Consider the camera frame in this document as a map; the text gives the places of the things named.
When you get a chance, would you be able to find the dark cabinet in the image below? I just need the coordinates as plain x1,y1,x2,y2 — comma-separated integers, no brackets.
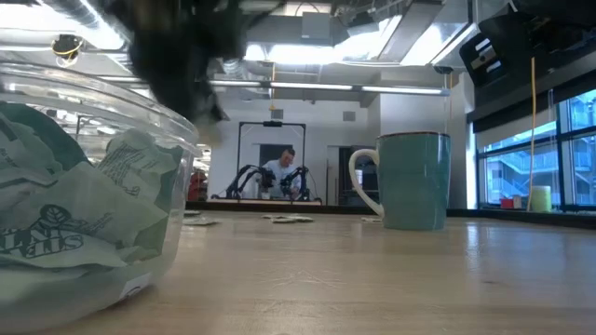
337,145,379,208

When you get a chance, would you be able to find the silver ventilation duct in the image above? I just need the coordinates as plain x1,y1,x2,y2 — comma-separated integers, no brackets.
41,0,136,47

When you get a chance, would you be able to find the clear plastic container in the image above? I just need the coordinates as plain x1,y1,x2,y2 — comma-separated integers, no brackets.
0,60,202,334

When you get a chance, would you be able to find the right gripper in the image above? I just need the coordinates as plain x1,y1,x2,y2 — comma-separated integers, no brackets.
459,13,536,87

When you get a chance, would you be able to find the black background gantry frame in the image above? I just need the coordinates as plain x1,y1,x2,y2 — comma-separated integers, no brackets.
236,120,307,201

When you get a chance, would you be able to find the pale green cylinder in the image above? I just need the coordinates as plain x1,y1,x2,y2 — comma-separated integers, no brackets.
530,184,553,213

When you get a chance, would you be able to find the teal mug with white handle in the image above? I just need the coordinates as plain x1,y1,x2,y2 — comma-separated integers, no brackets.
347,130,453,233

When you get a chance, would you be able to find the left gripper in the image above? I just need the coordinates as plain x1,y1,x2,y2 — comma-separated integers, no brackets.
109,0,276,123

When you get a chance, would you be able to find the grey ceiling box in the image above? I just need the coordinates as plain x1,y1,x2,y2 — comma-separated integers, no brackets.
301,11,332,41

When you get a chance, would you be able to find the long ceiling light strip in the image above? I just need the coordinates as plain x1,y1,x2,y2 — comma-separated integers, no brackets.
204,76,452,98

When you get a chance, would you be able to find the black aluminium table frame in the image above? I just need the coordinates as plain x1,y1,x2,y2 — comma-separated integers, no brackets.
183,200,596,230

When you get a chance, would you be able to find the person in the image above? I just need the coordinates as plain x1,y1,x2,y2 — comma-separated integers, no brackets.
260,147,304,200

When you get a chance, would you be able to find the black ceiling sensor yellow wire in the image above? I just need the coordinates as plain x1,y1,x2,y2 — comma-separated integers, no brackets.
49,33,86,70

